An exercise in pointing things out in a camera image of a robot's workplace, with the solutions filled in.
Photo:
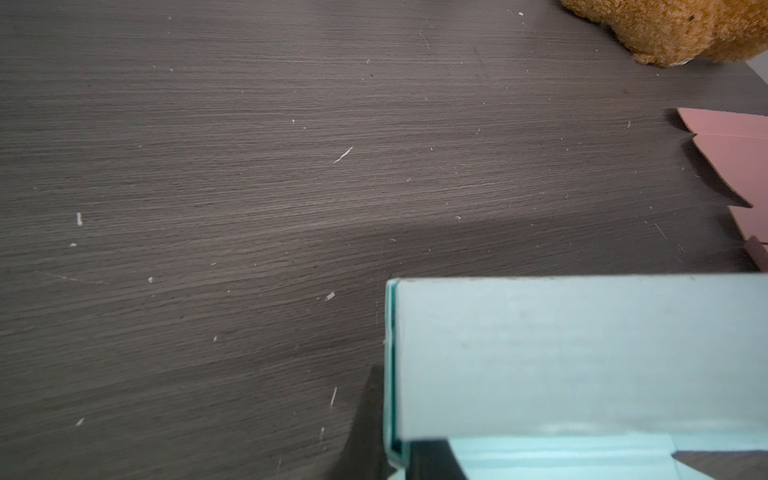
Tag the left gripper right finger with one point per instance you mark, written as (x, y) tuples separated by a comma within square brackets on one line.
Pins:
[(433, 460)]

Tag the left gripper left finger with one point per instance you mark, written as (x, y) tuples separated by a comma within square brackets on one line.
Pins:
[(363, 456)]

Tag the pink paper box blank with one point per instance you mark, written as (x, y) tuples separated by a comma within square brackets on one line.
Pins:
[(735, 145)]

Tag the brown teddy bear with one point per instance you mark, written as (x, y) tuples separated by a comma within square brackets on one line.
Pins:
[(672, 33)]

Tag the light blue paper box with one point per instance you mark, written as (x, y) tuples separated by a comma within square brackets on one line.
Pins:
[(576, 377)]

